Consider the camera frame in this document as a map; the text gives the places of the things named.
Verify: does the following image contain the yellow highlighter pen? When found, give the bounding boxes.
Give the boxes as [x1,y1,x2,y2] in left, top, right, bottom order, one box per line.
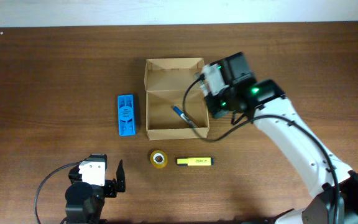
[177,157,214,166]

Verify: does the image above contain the blue tape dispenser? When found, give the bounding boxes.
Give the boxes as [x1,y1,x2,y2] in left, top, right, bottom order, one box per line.
[117,95,136,137]

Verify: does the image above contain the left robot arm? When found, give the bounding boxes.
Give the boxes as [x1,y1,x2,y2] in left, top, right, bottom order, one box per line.
[65,160,126,224]

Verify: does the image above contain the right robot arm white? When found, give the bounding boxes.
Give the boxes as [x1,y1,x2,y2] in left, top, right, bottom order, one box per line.
[201,52,358,223]

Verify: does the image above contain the yellow clear tape roll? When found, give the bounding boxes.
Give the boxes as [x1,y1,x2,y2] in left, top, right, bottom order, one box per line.
[150,150,168,169]

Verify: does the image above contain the blue capped whiteboard marker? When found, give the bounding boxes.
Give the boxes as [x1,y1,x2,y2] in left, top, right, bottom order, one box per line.
[172,106,197,128]

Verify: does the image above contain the open cardboard box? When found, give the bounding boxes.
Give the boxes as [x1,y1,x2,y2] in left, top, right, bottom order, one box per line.
[144,58,209,141]

